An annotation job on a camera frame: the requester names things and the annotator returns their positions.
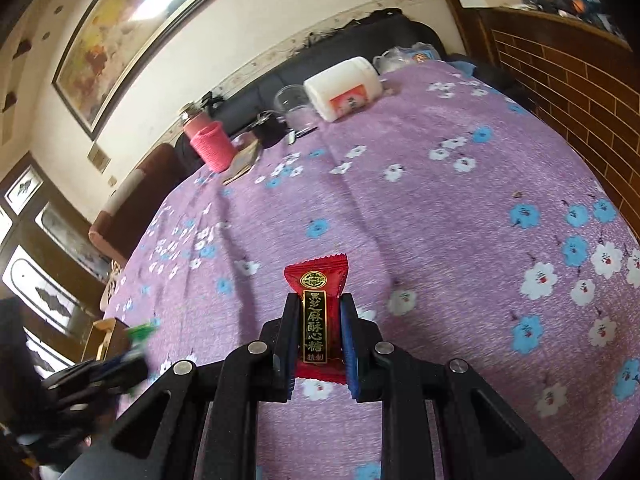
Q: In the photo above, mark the wooden glass-paned doors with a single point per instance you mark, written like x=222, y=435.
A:
x=55, y=270

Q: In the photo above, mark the blue cloth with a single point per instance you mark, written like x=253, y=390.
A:
x=465, y=66

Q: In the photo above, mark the bright green snack packet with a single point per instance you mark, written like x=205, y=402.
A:
x=141, y=334

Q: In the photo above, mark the purple floral tablecloth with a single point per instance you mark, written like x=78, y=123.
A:
x=425, y=210

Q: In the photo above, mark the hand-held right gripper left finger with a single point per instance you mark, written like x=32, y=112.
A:
x=291, y=360

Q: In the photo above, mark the clear plastic bag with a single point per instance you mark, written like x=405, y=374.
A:
x=400, y=57

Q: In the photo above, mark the brown armchair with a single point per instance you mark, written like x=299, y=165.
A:
x=140, y=195

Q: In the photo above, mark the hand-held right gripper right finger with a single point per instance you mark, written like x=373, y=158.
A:
x=350, y=350

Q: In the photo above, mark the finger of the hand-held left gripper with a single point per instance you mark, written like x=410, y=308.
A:
x=90, y=397
x=110, y=365

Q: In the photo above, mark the wall switch panel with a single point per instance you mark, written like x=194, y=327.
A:
x=99, y=158

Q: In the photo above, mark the green and white patterned cushion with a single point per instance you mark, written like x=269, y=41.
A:
x=113, y=285

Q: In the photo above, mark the framed painting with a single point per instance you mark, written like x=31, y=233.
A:
x=130, y=35

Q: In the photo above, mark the brown wooden partition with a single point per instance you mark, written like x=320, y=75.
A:
x=560, y=85

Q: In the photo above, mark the flat white box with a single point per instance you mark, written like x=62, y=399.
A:
x=487, y=1

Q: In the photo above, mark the flat book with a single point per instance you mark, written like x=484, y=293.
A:
x=242, y=162

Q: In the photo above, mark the clear glass cup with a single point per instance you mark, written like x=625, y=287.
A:
x=295, y=105

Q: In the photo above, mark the pink sleeved bottle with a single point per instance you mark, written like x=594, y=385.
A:
x=212, y=145

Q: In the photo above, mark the small black object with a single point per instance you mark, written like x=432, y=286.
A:
x=267, y=130

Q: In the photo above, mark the black sofa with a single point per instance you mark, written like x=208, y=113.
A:
x=350, y=40

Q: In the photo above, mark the red candy with dark label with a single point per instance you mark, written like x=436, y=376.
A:
x=316, y=310

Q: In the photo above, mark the white plastic jar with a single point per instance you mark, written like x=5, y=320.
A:
x=345, y=87

